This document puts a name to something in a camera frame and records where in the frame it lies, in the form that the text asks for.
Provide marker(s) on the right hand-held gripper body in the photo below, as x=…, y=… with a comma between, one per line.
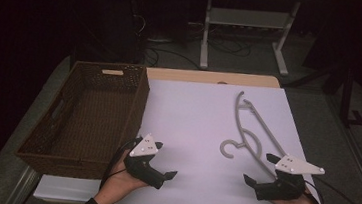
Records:
x=282, y=188

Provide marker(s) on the white table mat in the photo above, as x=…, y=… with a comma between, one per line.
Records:
x=193, y=123

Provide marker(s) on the dark metal stand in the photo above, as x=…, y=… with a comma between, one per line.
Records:
x=346, y=98

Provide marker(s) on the white metal desk frame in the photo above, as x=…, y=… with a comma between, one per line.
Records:
x=249, y=18

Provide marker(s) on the brown woven basket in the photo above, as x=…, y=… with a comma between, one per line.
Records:
x=90, y=120

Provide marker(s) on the grey plastic clothes hanger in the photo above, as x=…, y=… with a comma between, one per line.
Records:
x=252, y=135

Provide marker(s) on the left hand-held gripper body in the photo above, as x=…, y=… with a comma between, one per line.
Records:
x=141, y=165

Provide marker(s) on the person's left hand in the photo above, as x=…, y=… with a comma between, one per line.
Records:
x=124, y=183

